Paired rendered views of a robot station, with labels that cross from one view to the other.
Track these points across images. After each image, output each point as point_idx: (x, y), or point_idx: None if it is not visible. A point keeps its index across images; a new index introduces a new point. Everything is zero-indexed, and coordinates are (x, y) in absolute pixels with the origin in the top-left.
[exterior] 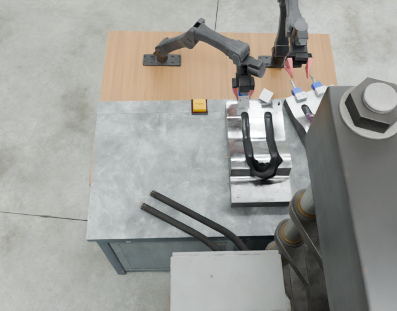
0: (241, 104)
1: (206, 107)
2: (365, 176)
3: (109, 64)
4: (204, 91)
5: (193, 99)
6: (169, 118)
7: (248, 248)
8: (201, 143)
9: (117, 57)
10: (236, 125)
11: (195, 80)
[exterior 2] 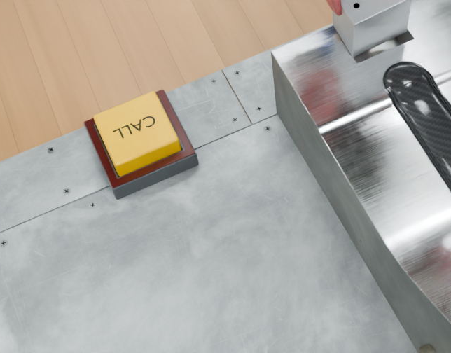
0: (368, 29)
1: (179, 129)
2: None
3: None
4: (133, 62)
5: (96, 116)
6: (5, 263)
7: None
8: (234, 332)
9: None
10: (392, 154)
11: (71, 29)
